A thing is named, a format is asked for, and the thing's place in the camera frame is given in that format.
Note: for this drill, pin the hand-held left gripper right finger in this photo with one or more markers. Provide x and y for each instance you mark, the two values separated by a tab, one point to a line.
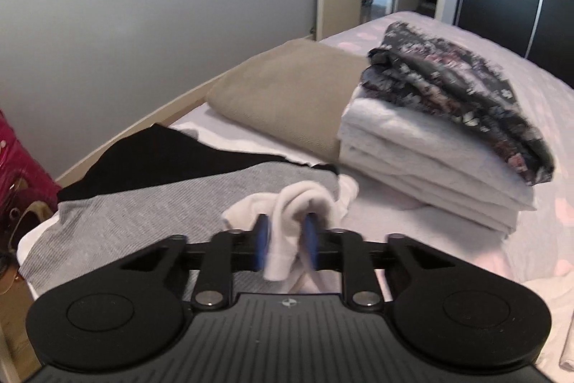
311	241

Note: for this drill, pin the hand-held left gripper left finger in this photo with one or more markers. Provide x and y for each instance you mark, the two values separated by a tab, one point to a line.
261	241

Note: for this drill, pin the white sock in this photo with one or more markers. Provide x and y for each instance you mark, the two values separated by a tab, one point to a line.
291	203

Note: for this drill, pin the stack of white folded clothes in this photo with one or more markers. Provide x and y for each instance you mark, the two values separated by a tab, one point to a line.
426	158

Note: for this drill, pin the grey shirt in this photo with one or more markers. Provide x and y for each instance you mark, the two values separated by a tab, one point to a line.
134	208

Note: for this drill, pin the black garment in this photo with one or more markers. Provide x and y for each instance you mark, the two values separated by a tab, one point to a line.
157	154

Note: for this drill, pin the beige folded cloth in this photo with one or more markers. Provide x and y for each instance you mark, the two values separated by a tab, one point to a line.
287	96

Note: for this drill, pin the dark floral folded garment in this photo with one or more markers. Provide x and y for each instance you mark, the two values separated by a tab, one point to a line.
448	73

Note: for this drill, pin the magenta bag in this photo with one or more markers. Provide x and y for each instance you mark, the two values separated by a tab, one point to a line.
22	172

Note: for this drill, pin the grey pink-dotted bed sheet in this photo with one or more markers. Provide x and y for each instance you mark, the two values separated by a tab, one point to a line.
551	131

